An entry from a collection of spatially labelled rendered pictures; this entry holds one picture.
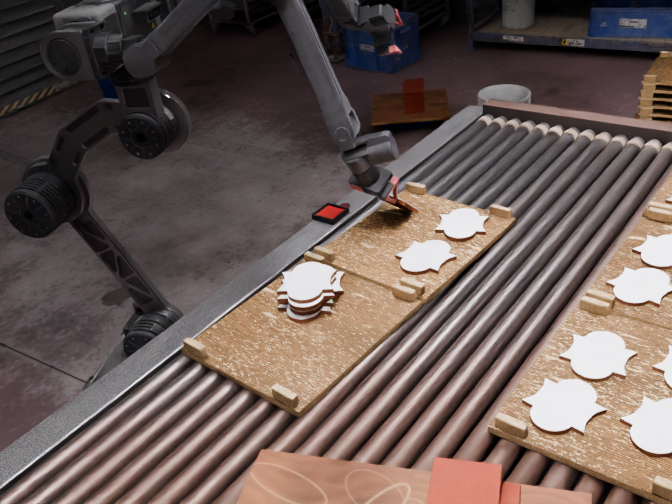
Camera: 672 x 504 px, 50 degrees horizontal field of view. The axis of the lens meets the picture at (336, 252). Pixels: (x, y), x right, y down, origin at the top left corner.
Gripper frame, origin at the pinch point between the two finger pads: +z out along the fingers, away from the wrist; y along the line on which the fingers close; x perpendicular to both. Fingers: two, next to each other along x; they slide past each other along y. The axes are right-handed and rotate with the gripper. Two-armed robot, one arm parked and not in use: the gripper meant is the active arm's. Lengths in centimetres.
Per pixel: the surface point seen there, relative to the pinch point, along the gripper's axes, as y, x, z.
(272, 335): -9, 46, -19
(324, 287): -12.4, 31.3, -17.1
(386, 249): -8.2, 12.2, 2.2
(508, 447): -65, 42, -18
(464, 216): -16.6, -7.1, 12.4
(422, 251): -17.4, 9.2, 2.2
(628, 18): 105, -300, 282
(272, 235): 145, -9, 136
